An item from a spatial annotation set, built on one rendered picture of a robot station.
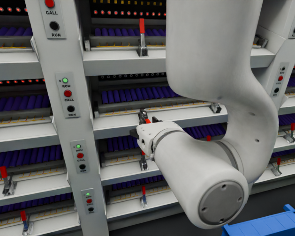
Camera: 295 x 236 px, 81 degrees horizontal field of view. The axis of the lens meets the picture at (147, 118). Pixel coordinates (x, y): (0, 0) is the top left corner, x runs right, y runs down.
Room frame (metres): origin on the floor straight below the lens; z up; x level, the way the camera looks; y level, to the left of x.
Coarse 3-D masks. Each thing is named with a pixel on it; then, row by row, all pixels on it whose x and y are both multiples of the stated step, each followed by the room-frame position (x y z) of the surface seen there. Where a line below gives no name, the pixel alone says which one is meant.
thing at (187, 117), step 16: (112, 80) 0.63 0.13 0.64; (128, 80) 0.64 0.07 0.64; (144, 80) 0.66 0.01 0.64; (160, 80) 0.68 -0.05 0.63; (96, 96) 0.60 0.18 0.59; (96, 112) 0.49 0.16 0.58; (112, 112) 0.53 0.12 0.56; (160, 112) 0.55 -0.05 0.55; (176, 112) 0.55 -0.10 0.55; (192, 112) 0.56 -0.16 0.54; (208, 112) 0.57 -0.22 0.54; (224, 112) 0.58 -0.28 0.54; (96, 128) 0.46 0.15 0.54; (112, 128) 0.46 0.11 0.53; (128, 128) 0.48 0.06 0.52
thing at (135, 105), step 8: (104, 104) 0.53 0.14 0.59; (112, 104) 0.53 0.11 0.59; (120, 104) 0.53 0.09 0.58; (128, 104) 0.54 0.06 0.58; (136, 104) 0.54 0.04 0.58; (144, 104) 0.55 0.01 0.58; (152, 104) 0.56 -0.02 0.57; (160, 104) 0.57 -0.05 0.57; (168, 104) 0.58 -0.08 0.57; (192, 104) 0.59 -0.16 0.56
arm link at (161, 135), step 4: (168, 128) 0.29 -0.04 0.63; (172, 128) 0.29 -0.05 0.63; (176, 128) 0.29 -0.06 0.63; (160, 132) 0.29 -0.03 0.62; (164, 132) 0.28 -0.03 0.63; (168, 132) 0.27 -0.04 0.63; (172, 132) 0.27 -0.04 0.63; (184, 132) 0.28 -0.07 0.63; (156, 136) 0.28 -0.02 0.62; (160, 136) 0.27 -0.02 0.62; (164, 136) 0.27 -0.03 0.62; (156, 140) 0.27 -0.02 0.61; (156, 144) 0.26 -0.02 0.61; (152, 156) 0.26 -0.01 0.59; (152, 160) 0.26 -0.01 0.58
